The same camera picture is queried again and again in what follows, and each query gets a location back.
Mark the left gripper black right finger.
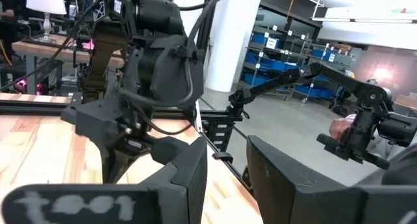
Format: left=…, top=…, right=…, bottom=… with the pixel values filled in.
left=246, top=135, right=417, bottom=224

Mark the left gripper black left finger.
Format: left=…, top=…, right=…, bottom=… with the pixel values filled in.
left=1, top=135, right=209, bottom=224

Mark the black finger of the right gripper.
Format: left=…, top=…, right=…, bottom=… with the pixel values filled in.
left=117, top=145, right=141, bottom=183
left=99, top=147, right=120, bottom=185

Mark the person's hand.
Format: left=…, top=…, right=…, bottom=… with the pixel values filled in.
left=328, top=117, right=356, bottom=143

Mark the wooden workbench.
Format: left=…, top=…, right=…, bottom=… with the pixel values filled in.
left=11, top=33, right=126, bottom=94

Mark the person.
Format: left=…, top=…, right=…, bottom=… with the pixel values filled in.
left=0, top=0, right=20, bottom=65
left=353, top=132, right=417, bottom=188

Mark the white table lamp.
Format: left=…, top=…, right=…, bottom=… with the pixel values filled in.
left=25, top=0, right=68, bottom=44

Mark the blue storage bin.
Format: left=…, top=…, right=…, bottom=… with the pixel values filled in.
left=252, top=33, right=284, bottom=49
left=246, top=53, right=299, bottom=72

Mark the metal shelf rack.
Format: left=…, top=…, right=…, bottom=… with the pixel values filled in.
left=239, top=21, right=356, bottom=103

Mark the black frame clip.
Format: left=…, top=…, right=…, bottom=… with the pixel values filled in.
left=212, top=151, right=235, bottom=163

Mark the black aluminium frame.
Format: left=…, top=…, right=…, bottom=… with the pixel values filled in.
left=0, top=0, right=261, bottom=199

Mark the black right wrist camera housing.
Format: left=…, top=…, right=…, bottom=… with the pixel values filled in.
left=139, top=34, right=205, bottom=108

